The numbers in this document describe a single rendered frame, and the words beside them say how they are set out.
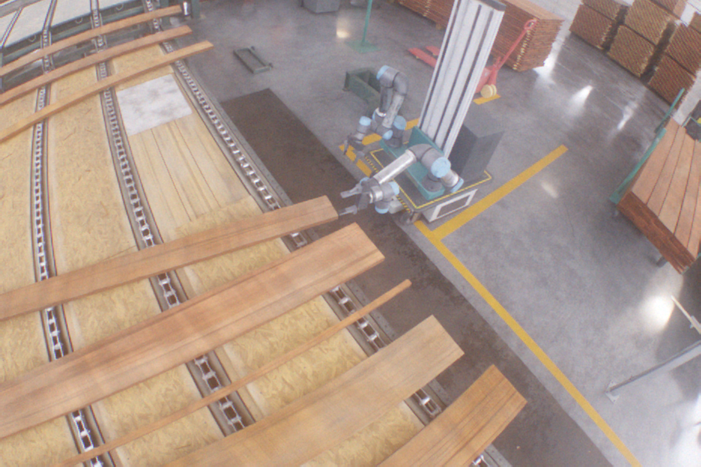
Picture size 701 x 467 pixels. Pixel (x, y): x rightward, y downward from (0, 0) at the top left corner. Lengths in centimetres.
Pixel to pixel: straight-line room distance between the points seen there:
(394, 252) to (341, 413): 163
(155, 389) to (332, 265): 90
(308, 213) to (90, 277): 107
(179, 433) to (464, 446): 104
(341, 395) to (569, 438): 191
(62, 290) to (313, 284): 115
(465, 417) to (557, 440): 141
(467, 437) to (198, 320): 112
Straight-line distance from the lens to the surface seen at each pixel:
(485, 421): 150
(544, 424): 272
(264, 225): 166
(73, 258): 193
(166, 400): 147
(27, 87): 371
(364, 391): 137
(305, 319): 148
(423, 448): 140
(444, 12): 694
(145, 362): 148
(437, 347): 150
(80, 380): 159
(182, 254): 164
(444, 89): 258
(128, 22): 415
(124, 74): 311
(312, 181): 306
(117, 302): 168
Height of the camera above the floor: 220
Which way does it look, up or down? 49 degrees down
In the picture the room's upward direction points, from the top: 12 degrees clockwise
